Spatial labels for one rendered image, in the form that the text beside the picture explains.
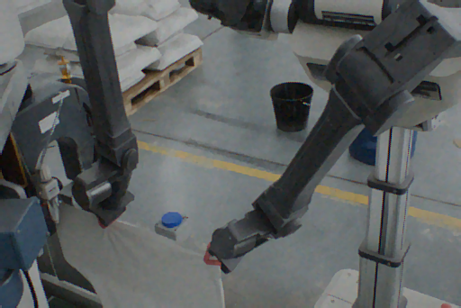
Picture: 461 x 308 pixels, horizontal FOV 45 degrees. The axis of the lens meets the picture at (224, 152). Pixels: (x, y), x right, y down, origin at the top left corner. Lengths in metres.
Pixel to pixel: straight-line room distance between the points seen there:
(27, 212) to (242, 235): 0.37
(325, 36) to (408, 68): 0.62
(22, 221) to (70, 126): 0.45
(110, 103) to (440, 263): 2.07
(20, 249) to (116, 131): 0.29
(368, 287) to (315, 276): 0.85
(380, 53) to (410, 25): 0.04
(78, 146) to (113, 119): 0.35
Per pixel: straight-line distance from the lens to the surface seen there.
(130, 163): 1.14
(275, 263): 2.75
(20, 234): 0.98
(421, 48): 0.68
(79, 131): 1.42
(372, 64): 0.69
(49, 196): 1.31
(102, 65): 1.01
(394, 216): 1.66
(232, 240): 0.98
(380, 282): 1.82
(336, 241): 2.88
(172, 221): 1.65
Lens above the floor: 1.85
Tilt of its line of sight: 31 degrees down
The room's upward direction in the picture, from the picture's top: 5 degrees counter-clockwise
